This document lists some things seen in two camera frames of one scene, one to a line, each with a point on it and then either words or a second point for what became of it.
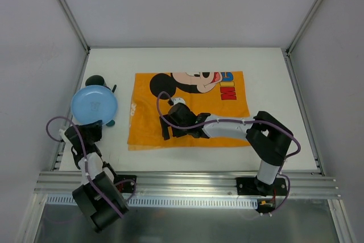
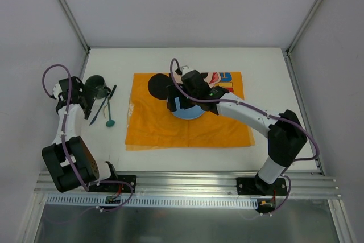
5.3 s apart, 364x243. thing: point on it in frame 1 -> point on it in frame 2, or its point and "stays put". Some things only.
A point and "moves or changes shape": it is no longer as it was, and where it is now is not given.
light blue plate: x=93 y=103 moves or changes shape
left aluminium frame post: x=68 y=8 stays put
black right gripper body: x=169 y=128 -> x=176 y=102
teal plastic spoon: x=111 y=123 stays put
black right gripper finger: x=177 y=132 -> x=185 y=103
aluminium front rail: x=180 y=184 stays put
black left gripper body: x=92 y=128 -> x=86 y=95
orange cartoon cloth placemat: x=219 y=93 stays put
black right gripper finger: x=165 y=129 -> x=172 y=93
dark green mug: x=95 y=80 stays put
